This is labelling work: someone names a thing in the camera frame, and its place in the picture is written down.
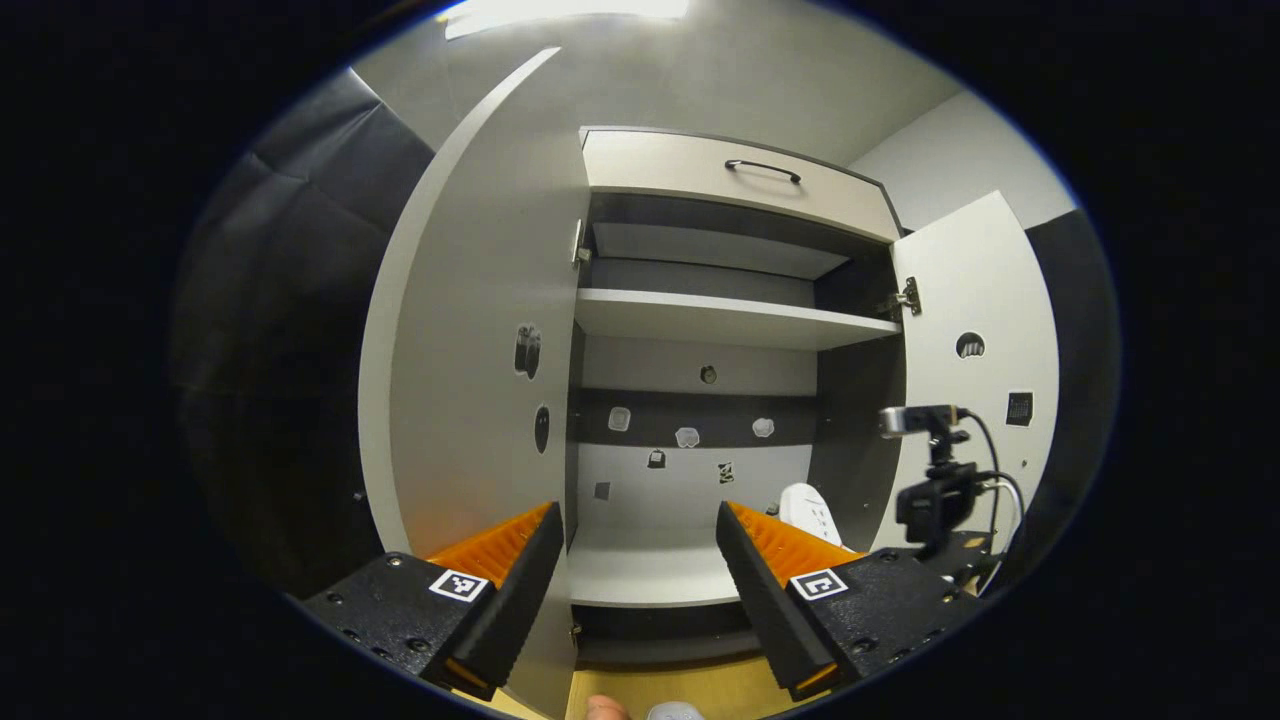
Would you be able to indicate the ceiling light panel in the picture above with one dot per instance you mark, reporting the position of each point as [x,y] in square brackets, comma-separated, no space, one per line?
[570,12]

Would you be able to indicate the white cabinet shelf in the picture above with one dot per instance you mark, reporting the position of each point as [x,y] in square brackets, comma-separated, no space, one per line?
[720,318]

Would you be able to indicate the white shoe cabinet door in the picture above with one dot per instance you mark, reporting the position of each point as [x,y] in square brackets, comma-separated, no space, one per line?
[470,350]
[975,290]

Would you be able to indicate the white shoe cabinet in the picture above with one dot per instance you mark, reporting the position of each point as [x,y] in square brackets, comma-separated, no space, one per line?
[850,450]

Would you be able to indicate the metal door hinge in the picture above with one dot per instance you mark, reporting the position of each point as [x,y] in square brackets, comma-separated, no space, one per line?
[905,298]
[580,250]

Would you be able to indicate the white cabinet drawer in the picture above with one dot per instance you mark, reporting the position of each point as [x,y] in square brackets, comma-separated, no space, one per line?
[680,170]

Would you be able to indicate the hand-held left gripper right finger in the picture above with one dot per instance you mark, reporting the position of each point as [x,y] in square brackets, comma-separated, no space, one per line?
[770,615]

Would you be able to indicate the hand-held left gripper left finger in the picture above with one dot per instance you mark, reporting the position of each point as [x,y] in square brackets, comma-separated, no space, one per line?
[510,610]

